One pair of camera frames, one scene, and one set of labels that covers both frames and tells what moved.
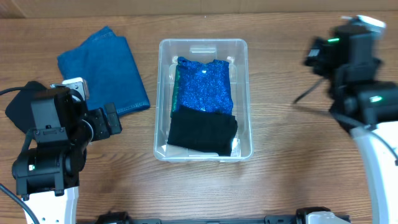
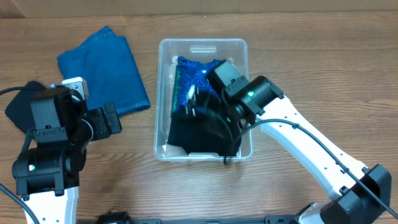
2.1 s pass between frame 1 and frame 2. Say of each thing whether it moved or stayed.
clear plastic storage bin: stayed
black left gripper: stayed
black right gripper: moved
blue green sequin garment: stayed
